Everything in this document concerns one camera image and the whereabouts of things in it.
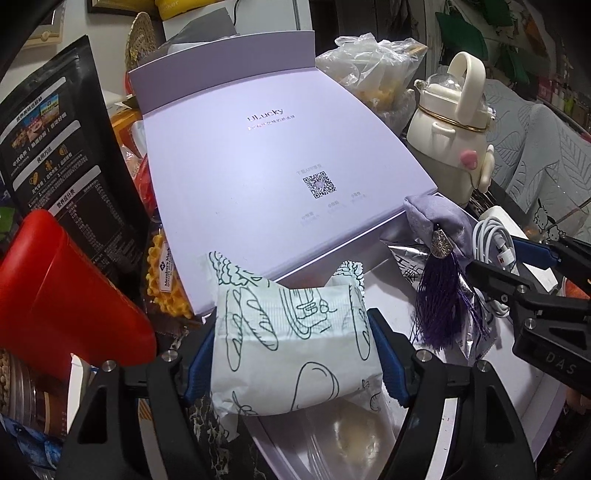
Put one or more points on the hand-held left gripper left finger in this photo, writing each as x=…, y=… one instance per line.
x=197, y=367

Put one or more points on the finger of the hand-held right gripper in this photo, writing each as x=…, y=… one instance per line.
x=535, y=251
x=496, y=280

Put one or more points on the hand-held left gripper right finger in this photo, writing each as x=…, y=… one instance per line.
x=388, y=362

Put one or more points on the purple tasselled sachet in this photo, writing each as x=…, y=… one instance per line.
x=429, y=221

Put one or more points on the white printed soft packet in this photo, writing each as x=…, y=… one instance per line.
x=286, y=341

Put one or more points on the lavender gift box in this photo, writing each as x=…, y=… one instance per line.
x=277, y=184

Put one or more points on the clear drinking glass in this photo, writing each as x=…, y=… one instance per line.
x=561, y=217

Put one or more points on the clear bun packet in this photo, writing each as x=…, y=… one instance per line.
x=351, y=434

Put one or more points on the silver foil packet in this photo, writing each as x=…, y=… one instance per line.
x=408, y=265

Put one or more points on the yellow waffle snack packet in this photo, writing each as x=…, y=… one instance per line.
x=168, y=277

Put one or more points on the grey quilted sofa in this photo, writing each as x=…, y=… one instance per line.
x=540, y=152

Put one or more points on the cream kettle-shaped water bottle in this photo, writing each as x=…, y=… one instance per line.
x=448, y=138

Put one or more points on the red plastic container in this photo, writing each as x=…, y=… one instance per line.
x=69, y=295

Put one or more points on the row of bottles on shelf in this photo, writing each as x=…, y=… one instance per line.
x=565, y=94

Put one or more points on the clear jar with brown label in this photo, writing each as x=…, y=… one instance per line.
x=27, y=392

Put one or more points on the green tote bag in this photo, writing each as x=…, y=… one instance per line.
x=461, y=37
x=517, y=64

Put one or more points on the red snack bag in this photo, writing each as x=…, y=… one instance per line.
x=147, y=184

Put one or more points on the clear plastic snack bag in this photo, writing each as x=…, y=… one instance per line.
x=369, y=74

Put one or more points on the orange snack packet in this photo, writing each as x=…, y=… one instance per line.
x=125, y=134

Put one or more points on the black printed snack pouch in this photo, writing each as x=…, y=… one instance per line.
x=60, y=152

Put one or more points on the gold woven fan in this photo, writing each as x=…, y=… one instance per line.
x=141, y=41

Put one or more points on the grey plastic mailer bag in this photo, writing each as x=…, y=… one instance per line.
x=203, y=25

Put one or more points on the white fridge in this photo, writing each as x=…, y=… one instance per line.
x=272, y=16

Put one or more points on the yellow cooking pot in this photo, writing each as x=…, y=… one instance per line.
x=173, y=7

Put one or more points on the gold framed picture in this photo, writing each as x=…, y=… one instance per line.
x=120, y=3

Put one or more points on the beige wall intercom panel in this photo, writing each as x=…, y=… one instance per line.
x=44, y=30

